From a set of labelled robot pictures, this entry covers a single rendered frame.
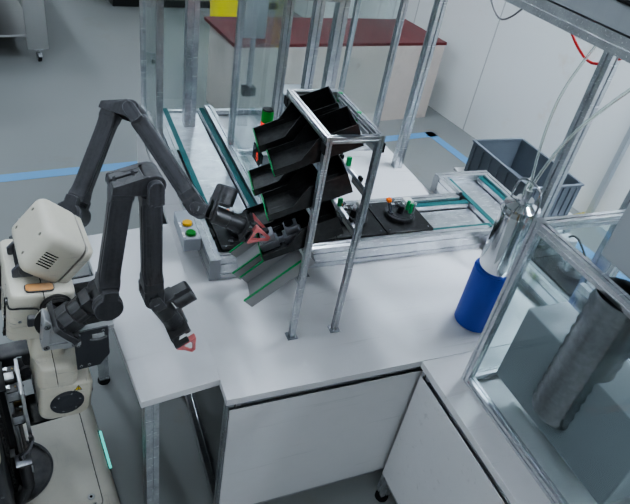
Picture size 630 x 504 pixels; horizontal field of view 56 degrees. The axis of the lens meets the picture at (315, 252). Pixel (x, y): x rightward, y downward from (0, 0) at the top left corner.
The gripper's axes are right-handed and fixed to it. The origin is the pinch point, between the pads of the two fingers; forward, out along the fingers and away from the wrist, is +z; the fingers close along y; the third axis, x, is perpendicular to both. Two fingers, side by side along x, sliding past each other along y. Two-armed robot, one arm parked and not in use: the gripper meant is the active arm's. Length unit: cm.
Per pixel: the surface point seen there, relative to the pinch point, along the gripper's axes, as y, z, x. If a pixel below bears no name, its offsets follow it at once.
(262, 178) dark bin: 16.5, -4.3, -10.8
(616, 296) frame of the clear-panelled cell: -69, 55, -56
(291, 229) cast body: -2.6, 5.5, -6.4
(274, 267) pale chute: 4.1, 12.4, 13.5
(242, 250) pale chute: 21.2, 6.7, 21.4
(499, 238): -10, 73, -37
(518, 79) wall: 309, 293, -82
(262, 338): -8.8, 17.6, 35.3
